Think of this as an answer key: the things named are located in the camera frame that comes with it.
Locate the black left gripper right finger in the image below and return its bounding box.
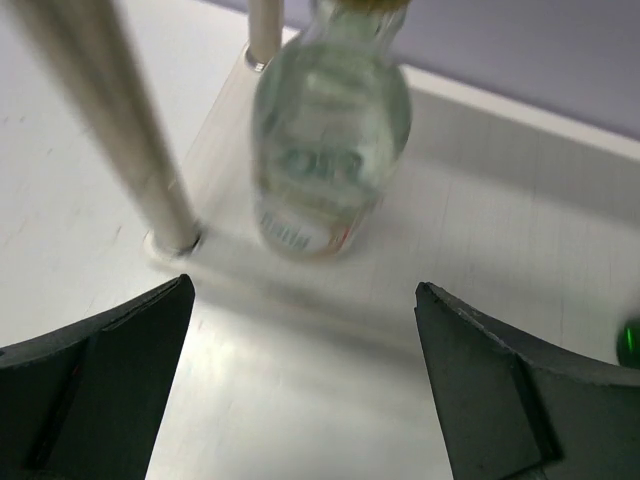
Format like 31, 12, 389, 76
415, 283, 639, 479

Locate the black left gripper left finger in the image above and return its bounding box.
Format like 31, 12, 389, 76
1, 275, 195, 479

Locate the green bottle colourful label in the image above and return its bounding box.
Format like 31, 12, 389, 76
616, 317, 640, 369

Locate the clear Chang soda bottle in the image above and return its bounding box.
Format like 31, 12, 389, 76
251, 1, 412, 259

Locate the white two-tier shelf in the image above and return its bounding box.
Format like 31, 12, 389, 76
1, 1, 639, 359

